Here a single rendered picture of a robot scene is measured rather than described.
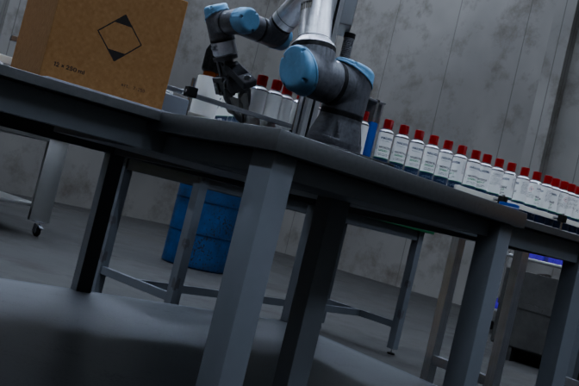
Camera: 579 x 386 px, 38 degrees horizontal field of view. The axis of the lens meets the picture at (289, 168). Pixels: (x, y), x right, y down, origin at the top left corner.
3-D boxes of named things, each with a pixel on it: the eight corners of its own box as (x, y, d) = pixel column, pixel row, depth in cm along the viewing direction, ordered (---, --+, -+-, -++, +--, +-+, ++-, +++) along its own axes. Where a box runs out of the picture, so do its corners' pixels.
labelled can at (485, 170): (482, 208, 322) (494, 157, 323) (482, 208, 317) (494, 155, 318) (469, 205, 323) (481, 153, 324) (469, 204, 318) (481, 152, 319)
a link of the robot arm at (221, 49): (239, 38, 253) (216, 44, 249) (242, 52, 254) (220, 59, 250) (227, 39, 259) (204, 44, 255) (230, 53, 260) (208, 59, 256)
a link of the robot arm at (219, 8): (213, 5, 246) (196, 8, 252) (221, 42, 248) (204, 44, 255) (234, 1, 250) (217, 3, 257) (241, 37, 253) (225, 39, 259)
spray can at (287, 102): (270, 147, 270) (285, 85, 271) (284, 150, 268) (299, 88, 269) (263, 144, 265) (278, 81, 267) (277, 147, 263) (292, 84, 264)
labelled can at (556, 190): (553, 229, 345) (564, 180, 346) (550, 227, 341) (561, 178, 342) (541, 227, 348) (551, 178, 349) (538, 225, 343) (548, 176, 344)
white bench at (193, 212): (317, 325, 568) (345, 209, 572) (405, 357, 515) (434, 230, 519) (74, 299, 434) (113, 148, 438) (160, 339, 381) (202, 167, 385)
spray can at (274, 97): (267, 146, 266) (283, 83, 267) (272, 146, 261) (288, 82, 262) (252, 141, 264) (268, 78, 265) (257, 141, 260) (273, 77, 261)
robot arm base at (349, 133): (337, 150, 234) (347, 115, 234) (370, 158, 222) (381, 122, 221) (294, 137, 226) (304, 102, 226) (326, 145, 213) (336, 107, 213)
